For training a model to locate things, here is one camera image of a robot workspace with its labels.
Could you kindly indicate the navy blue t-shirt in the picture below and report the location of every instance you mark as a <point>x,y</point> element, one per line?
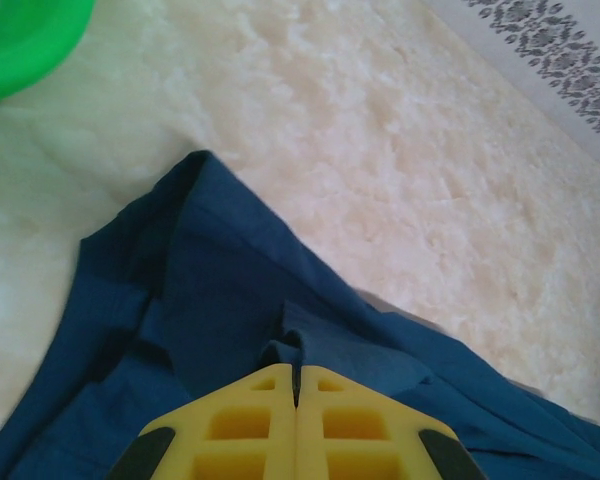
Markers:
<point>205,280</point>

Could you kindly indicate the green plastic basket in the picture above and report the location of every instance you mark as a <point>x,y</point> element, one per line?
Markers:
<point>20,45</point>

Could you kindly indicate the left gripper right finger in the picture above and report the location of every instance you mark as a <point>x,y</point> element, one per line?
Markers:
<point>360,430</point>

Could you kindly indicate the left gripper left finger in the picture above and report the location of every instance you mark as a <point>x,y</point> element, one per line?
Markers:
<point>240,430</point>

